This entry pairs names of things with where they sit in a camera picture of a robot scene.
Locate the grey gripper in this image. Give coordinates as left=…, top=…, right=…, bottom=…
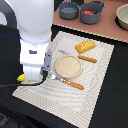
left=40, top=49, right=54, bottom=83

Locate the yellow toy banana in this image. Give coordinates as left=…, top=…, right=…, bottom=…
left=17, top=74, right=26, bottom=82

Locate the orange toy bread loaf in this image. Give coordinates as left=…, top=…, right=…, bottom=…
left=75, top=40, right=96, bottom=54

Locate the large grey pot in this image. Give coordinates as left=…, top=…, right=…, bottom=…
left=80, top=1, right=106, bottom=24

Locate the red toy bell pepper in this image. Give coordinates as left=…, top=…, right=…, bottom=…
left=83, top=10, right=97, bottom=15

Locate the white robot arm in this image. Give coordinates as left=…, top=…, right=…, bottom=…
left=0, top=0, right=54, bottom=82

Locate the round beige plate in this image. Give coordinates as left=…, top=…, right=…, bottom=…
left=55, top=55, right=82, bottom=79

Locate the white striped placemat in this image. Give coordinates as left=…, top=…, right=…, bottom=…
left=11, top=30, right=115, bottom=128

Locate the small grey pot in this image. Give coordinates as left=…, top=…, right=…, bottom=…
left=59, top=1, right=79, bottom=20

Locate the pink wooden board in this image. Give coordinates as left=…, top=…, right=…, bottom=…
left=53, top=0, right=128, bottom=43

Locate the cream bowl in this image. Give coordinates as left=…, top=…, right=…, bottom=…
left=116, top=4, right=128, bottom=30

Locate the fork with wooden handle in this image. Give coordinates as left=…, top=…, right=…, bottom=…
left=48, top=73, right=84, bottom=90

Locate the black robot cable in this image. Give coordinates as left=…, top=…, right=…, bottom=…
left=0, top=79, right=48, bottom=88

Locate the knife with wooden handle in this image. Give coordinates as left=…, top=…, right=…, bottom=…
left=58, top=50, right=97, bottom=63

